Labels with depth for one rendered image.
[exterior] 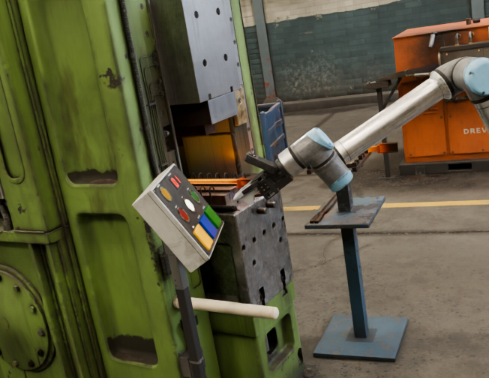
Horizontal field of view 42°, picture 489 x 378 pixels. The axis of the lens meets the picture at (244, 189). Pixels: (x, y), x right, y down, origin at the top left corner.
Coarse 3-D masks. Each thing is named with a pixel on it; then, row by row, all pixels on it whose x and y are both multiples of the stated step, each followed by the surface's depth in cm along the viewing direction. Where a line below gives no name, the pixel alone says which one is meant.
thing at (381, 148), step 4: (380, 144) 303; (384, 144) 302; (388, 144) 301; (392, 144) 300; (396, 144) 300; (368, 148) 305; (372, 148) 304; (376, 148) 304; (380, 148) 304; (384, 148) 303; (388, 148) 302; (392, 148) 302; (396, 148) 301; (380, 152) 304; (384, 152) 303; (388, 152) 302; (392, 152) 302
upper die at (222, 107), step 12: (228, 96) 259; (180, 108) 254; (192, 108) 251; (204, 108) 248; (216, 108) 252; (228, 108) 259; (180, 120) 256; (192, 120) 253; (204, 120) 250; (216, 120) 252
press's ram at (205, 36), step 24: (168, 0) 236; (192, 0) 238; (216, 0) 251; (168, 24) 239; (192, 24) 238; (216, 24) 251; (168, 48) 242; (192, 48) 238; (216, 48) 251; (168, 72) 246; (192, 72) 240; (216, 72) 251; (168, 96) 249; (192, 96) 243; (216, 96) 252
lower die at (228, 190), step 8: (192, 184) 276; (200, 184) 274; (208, 184) 271; (216, 184) 269; (224, 184) 267; (232, 184) 265; (208, 192) 265; (216, 192) 263; (224, 192) 261; (232, 192) 262; (208, 200) 261; (216, 200) 259; (224, 200) 257; (232, 200) 262; (240, 200) 266
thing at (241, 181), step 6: (192, 180) 278; (198, 180) 277; (204, 180) 275; (210, 180) 273; (216, 180) 271; (222, 180) 270; (228, 180) 268; (234, 180) 266; (240, 180) 264; (246, 180) 262; (240, 186) 264
